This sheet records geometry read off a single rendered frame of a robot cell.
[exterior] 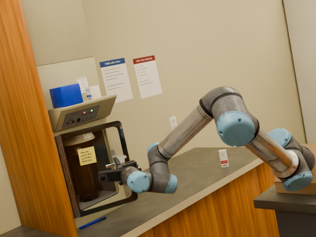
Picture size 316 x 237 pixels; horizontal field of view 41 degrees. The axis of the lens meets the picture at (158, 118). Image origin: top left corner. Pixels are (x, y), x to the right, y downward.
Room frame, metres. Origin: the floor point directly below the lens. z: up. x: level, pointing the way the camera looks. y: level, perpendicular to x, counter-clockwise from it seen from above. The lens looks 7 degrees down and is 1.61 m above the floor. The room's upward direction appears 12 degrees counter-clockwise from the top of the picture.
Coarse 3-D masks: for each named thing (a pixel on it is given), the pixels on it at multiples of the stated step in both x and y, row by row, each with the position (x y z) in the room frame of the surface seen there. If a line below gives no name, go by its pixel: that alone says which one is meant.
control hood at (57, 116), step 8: (104, 96) 2.02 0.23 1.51; (112, 96) 2.01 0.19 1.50; (80, 104) 1.88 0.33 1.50; (88, 104) 1.91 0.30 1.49; (96, 104) 1.96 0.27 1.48; (104, 104) 2.00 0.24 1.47; (112, 104) 2.05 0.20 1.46; (48, 112) 1.89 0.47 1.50; (56, 112) 1.84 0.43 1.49; (64, 112) 1.83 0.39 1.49; (104, 112) 2.05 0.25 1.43; (56, 120) 1.85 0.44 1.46; (88, 120) 2.00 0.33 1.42; (56, 128) 1.87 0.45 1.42; (64, 128) 1.91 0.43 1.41
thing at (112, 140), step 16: (96, 128) 1.94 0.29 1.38; (112, 128) 1.96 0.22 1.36; (64, 144) 1.89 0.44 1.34; (80, 144) 1.91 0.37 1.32; (96, 144) 1.93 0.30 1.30; (112, 144) 1.96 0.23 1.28; (96, 160) 1.93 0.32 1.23; (112, 160) 1.95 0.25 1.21; (128, 160) 1.97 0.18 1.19; (80, 176) 1.90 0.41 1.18; (96, 176) 1.92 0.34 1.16; (80, 192) 1.90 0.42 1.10; (96, 192) 1.92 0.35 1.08; (112, 192) 1.94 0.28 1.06; (128, 192) 1.96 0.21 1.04; (80, 208) 1.89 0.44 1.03; (96, 208) 1.91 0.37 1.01
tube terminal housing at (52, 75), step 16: (48, 64) 1.93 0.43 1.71; (64, 64) 1.99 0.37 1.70; (80, 64) 2.05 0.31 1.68; (48, 80) 1.92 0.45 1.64; (64, 80) 1.98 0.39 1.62; (96, 80) 2.10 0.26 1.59; (48, 96) 1.91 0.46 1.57; (80, 128) 1.99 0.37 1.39; (112, 208) 2.05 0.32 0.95; (80, 224) 1.91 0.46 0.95
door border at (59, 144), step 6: (60, 138) 1.89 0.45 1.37; (60, 144) 1.89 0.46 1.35; (60, 150) 1.89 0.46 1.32; (60, 156) 1.88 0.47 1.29; (66, 162) 1.89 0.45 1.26; (66, 168) 1.89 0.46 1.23; (66, 174) 1.89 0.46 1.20; (66, 180) 1.88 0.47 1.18; (72, 186) 1.89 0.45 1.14; (72, 192) 1.89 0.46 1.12; (72, 198) 1.89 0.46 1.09; (78, 210) 1.89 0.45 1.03; (78, 216) 1.89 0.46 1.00
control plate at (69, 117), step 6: (90, 108) 1.94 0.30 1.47; (96, 108) 1.97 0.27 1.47; (66, 114) 1.85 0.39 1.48; (72, 114) 1.88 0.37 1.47; (78, 114) 1.91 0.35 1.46; (84, 114) 1.94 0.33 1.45; (90, 114) 1.97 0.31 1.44; (96, 114) 2.01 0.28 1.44; (66, 120) 1.88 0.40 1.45; (72, 120) 1.91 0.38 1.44; (84, 120) 1.97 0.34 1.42; (66, 126) 1.91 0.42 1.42
